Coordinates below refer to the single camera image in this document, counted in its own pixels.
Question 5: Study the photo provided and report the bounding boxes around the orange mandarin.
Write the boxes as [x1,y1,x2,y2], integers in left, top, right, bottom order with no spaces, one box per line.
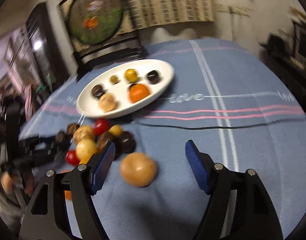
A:
[58,169,73,201]
[129,83,151,103]

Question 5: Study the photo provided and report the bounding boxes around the red cherry tomato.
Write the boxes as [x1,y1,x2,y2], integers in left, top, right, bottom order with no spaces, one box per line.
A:
[65,150,80,166]
[93,118,110,136]

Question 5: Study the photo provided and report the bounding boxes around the pale yellow spotted fruit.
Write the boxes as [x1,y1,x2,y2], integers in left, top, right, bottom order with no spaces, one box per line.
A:
[75,138,97,160]

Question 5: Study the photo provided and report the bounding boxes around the small yellow longan fruit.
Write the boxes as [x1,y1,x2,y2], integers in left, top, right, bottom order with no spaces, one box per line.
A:
[108,125,123,137]

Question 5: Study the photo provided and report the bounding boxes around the dark plum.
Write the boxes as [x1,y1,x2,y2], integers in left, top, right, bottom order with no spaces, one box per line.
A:
[119,131,136,153]
[91,85,106,99]
[146,70,160,85]

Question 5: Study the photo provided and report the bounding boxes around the tan smooth round fruit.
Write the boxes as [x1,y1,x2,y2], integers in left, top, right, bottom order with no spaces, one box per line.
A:
[119,152,158,187]

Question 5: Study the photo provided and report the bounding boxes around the small olive longan fruit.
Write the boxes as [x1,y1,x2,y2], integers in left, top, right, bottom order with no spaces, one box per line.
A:
[110,75,119,85]

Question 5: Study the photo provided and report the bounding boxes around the yellow green round fruit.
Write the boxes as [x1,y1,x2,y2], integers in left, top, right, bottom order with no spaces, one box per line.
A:
[124,69,138,83]

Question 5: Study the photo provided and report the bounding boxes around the smooth orange round fruit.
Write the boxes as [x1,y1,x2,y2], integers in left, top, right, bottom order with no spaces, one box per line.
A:
[79,155,92,165]

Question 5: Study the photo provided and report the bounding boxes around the grey knitted sleeve forearm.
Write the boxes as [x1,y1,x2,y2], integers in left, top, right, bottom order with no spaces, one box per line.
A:
[0,169,24,233]

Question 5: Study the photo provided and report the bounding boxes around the person left hand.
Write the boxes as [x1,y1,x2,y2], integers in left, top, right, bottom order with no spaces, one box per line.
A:
[0,172,34,196]

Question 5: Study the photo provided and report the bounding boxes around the dark wooden cabinet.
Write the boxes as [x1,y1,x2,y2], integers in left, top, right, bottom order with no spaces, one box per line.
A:
[26,3,69,91]

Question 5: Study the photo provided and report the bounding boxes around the blue checked tablecloth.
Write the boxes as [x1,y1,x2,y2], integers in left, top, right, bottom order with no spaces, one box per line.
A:
[18,38,306,240]

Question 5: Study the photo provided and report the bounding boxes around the white round plate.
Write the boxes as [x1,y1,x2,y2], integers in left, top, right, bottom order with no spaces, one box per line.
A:
[75,59,174,119]

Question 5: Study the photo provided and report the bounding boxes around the black framed embroidery screen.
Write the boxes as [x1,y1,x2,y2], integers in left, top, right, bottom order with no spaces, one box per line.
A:
[59,0,147,79]

